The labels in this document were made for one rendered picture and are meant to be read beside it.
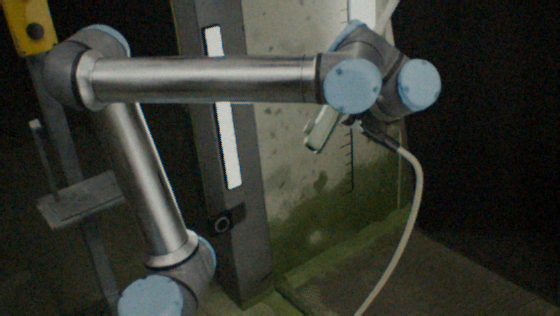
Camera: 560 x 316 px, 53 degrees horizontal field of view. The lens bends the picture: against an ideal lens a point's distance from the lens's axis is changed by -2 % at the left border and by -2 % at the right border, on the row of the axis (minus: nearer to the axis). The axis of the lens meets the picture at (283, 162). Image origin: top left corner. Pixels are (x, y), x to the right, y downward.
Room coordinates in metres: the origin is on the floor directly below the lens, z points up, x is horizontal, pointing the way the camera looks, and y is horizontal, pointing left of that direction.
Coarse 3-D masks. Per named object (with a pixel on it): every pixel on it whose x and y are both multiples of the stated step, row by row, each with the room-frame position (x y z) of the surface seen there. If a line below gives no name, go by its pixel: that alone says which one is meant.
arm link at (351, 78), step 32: (64, 64) 1.00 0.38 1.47; (96, 64) 1.00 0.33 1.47; (128, 64) 0.99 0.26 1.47; (160, 64) 0.97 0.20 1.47; (192, 64) 0.95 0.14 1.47; (224, 64) 0.94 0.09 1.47; (256, 64) 0.92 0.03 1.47; (288, 64) 0.91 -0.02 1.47; (320, 64) 0.89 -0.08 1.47; (352, 64) 0.86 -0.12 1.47; (64, 96) 0.98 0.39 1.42; (96, 96) 0.98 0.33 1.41; (128, 96) 0.97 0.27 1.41; (160, 96) 0.95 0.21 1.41; (192, 96) 0.94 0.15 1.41; (224, 96) 0.92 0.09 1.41; (256, 96) 0.91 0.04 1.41; (288, 96) 0.89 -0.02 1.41; (320, 96) 0.88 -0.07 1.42; (352, 96) 0.85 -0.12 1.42
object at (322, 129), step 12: (396, 0) 1.44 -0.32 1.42; (384, 12) 1.42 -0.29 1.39; (384, 24) 1.40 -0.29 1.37; (324, 108) 1.25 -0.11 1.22; (324, 120) 1.21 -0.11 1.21; (336, 120) 1.22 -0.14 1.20; (312, 132) 1.20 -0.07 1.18; (324, 132) 1.20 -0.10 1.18; (360, 132) 1.24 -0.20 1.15; (384, 132) 1.23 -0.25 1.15; (312, 144) 1.18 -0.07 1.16; (324, 144) 1.19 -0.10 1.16; (384, 144) 1.23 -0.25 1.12; (396, 144) 1.22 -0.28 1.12
